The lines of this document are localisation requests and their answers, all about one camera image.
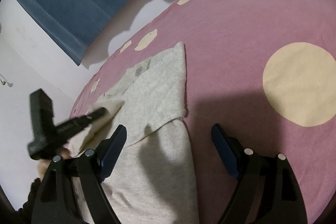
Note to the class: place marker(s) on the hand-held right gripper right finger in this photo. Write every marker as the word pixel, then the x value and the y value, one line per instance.
pixel 225 153

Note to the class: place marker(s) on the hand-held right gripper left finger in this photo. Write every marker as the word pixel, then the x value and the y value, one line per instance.
pixel 113 153

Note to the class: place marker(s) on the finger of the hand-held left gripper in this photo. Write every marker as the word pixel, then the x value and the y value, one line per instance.
pixel 84 120

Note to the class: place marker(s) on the beige knit sweater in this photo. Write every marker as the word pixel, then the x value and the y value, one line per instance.
pixel 155 161

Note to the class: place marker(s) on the person's left forearm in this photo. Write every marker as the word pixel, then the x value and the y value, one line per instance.
pixel 31 197

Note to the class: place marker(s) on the person's left hand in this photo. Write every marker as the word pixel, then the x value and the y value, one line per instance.
pixel 51 158

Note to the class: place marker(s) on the pink polka dot blanket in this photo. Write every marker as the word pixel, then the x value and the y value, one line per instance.
pixel 236 69

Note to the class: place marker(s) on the wall hook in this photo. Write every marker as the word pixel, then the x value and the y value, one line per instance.
pixel 4 82

